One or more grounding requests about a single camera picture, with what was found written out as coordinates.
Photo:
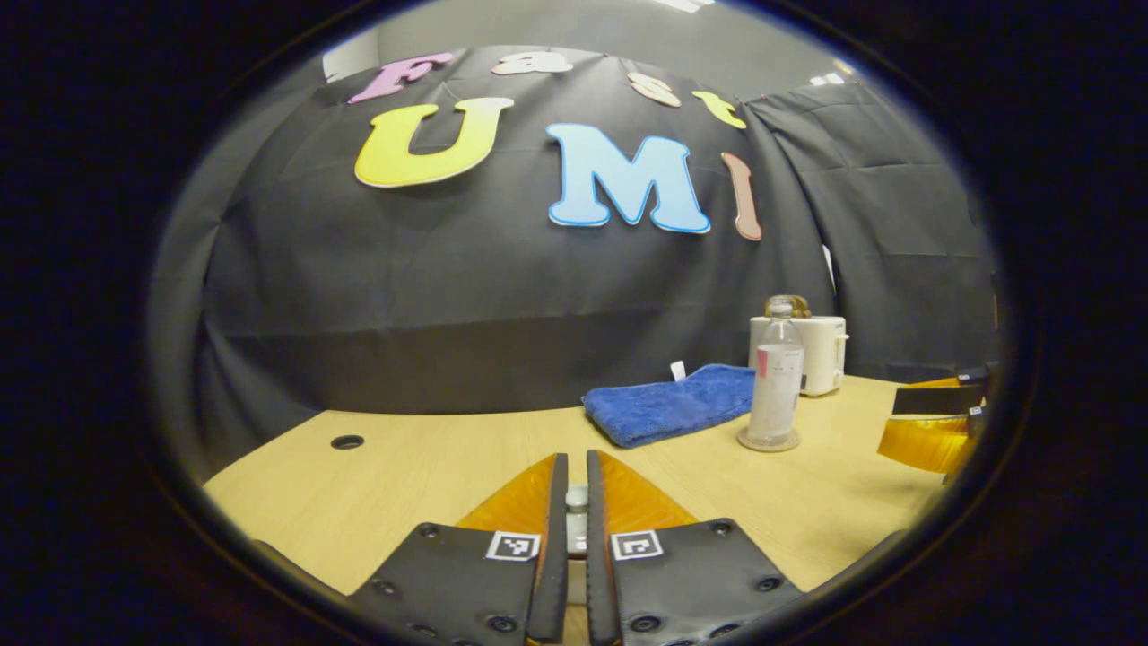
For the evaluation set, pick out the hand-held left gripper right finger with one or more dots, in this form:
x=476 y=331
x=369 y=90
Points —
x=700 y=574

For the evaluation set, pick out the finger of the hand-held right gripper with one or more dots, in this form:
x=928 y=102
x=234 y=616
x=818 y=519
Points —
x=924 y=444
x=937 y=401

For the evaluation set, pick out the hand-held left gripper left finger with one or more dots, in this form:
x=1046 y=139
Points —
x=448 y=574

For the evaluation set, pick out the round wooden coaster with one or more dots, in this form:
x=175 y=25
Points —
x=749 y=444

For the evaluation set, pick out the white blue teacup lid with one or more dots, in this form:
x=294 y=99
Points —
x=577 y=502

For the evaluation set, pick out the clear plastic water bottle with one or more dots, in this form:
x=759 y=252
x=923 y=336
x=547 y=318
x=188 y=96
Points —
x=776 y=386

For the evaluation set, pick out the white toaster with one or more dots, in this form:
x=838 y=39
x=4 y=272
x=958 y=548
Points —
x=825 y=354

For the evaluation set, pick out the blue folded towel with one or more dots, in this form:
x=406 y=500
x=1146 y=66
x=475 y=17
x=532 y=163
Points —
x=664 y=404

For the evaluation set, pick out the black backdrop cloth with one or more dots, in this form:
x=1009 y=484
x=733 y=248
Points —
x=448 y=314

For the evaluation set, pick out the small ceiling light panel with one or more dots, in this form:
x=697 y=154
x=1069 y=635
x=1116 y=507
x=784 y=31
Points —
x=832 y=76

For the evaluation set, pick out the ceiling light strip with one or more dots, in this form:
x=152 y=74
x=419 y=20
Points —
x=683 y=4

